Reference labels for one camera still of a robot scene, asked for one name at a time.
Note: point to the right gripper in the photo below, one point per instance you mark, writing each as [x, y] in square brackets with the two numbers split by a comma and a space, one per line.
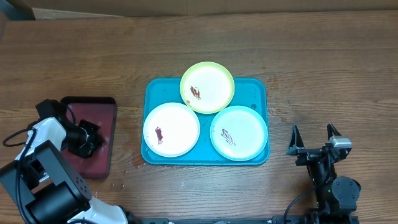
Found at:
[297, 147]

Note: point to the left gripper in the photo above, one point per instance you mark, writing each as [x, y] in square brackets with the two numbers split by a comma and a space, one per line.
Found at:
[86, 151]

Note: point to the white plate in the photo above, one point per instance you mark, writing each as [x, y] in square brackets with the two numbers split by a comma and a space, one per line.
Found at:
[171, 129]

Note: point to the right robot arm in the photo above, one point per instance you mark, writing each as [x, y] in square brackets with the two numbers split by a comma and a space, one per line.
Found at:
[336, 196]

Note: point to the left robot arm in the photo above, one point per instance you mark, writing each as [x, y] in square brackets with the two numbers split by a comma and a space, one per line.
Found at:
[44, 185]

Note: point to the black tray with red water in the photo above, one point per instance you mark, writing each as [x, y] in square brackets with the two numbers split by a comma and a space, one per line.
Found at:
[102, 112]

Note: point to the blue plastic tray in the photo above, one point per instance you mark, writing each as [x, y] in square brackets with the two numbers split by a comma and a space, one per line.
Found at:
[249, 92]

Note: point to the light blue rimmed plate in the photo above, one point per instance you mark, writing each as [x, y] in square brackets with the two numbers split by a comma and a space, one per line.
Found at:
[239, 133]

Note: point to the green rimmed plate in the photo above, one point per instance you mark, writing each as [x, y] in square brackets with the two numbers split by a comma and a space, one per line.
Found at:
[207, 87]

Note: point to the cardboard box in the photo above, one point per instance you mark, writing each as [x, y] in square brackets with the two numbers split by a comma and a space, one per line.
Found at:
[199, 7]

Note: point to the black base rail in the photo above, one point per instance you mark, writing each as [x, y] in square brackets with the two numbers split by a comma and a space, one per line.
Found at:
[278, 219]

